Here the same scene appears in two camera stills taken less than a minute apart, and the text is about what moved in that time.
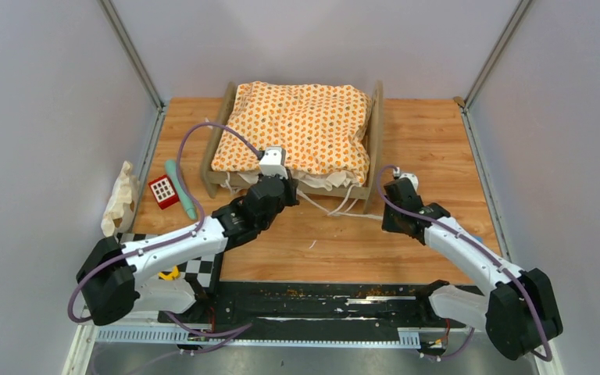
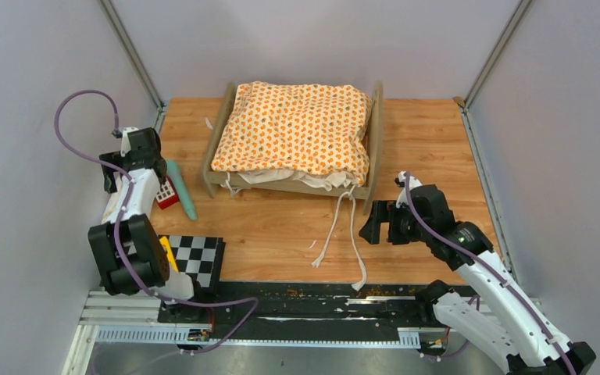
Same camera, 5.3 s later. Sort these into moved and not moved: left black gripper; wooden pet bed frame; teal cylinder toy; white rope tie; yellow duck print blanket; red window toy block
Moved: left black gripper; white rope tie
Not moved: teal cylinder toy; red window toy block; wooden pet bed frame; yellow duck print blanket
